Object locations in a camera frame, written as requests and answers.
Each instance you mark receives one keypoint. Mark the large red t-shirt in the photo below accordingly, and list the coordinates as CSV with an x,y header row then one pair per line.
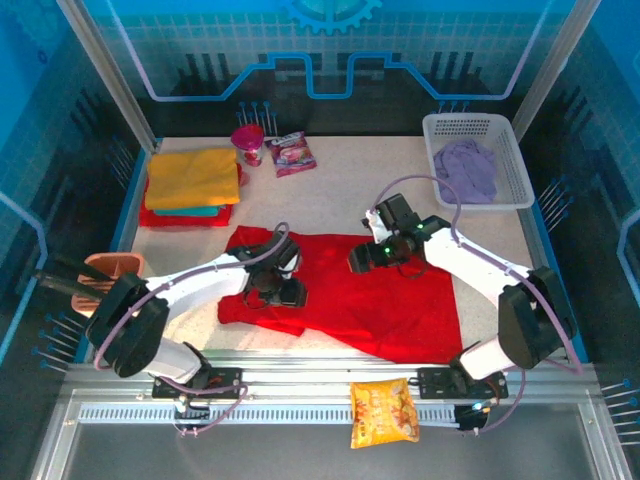
x,y
375,310

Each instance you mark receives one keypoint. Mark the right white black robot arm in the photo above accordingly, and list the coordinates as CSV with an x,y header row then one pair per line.
x,y
465,260

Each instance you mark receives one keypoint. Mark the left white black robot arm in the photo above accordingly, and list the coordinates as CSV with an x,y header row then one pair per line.
x,y
200,285

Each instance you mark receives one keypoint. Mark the stack of folded cloths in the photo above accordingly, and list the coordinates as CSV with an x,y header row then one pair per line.
x,y
185,222

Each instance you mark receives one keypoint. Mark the folded teal t-shirt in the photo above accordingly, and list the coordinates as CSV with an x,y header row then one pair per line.
x,y
190,211

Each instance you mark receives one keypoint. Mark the crumpled purple t-shirt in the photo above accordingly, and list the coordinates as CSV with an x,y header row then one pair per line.
x,y
465,170

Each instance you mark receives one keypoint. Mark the purple snack packet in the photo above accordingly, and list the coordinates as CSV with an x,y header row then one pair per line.
x,y
292,155

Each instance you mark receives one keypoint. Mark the folded yellow t-shirt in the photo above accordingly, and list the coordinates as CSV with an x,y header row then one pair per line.
x,y
192,177

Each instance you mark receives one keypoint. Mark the pink plastic cup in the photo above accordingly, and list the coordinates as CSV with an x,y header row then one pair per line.
x,y
248,145

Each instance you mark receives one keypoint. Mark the white plastic basket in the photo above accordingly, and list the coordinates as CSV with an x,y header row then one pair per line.
x,y
515,165

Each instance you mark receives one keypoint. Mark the terracotta cream utensil holder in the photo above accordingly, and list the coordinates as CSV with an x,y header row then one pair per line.
x,y
120,265

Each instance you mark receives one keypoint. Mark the black connector module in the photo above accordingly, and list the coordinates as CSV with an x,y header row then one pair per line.
x,y
472,417
192,407

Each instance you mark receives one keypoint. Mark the yellow chips bag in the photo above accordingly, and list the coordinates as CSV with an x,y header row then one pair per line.
x,y
382,410

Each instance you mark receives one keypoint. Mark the black utensils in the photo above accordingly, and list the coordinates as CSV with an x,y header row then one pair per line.
x,y
65,287

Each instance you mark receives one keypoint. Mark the aluminium frame rail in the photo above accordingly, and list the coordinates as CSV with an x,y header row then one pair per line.
x,y
310,362

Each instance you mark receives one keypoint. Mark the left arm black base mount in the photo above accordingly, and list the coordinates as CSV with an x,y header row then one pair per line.
x,y
225,382

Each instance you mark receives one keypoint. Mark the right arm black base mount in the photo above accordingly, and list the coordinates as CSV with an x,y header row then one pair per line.
x,y
435,382

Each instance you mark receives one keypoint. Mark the aluminium frame post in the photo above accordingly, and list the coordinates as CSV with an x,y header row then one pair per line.
x,y
112,75
562,50

